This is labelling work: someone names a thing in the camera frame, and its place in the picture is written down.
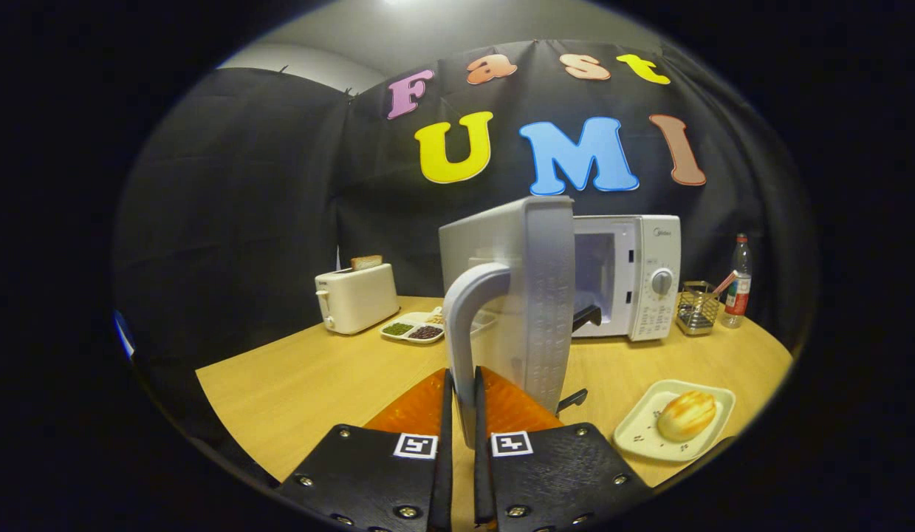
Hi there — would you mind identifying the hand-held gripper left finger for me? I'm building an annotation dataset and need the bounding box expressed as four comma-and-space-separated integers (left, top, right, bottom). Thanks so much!
276, 368, 455, 532

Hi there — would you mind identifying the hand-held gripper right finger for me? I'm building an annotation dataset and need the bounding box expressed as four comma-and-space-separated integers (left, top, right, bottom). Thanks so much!
472, 366, 654, 532

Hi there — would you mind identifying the white microwave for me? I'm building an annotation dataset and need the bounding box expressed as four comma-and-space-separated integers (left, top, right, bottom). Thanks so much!
438, 195, 682, 450

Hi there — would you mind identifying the golden bread bun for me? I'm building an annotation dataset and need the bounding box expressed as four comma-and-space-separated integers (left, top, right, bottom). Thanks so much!
656, 390, 718, 443

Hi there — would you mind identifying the white divided snack dish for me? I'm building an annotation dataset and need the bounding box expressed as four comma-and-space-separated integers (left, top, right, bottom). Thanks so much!
379, 307, 498, 346

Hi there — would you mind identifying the cream square plate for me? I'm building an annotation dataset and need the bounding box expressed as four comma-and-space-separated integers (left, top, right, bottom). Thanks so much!
613, 379, 737, 463

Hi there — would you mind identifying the white toaster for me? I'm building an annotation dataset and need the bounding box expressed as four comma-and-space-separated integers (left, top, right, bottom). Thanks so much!
315, 262, 400, 335

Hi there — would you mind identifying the clear bottle with red label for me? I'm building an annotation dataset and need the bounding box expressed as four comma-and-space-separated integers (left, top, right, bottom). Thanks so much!
721, 233, 753, 329

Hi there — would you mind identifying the white and blue object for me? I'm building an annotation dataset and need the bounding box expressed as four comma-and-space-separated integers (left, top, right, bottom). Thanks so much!
114, 310, 137, 361

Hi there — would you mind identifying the metal wire basket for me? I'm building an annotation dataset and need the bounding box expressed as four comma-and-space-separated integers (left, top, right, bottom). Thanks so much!
676, 280, 721, 337

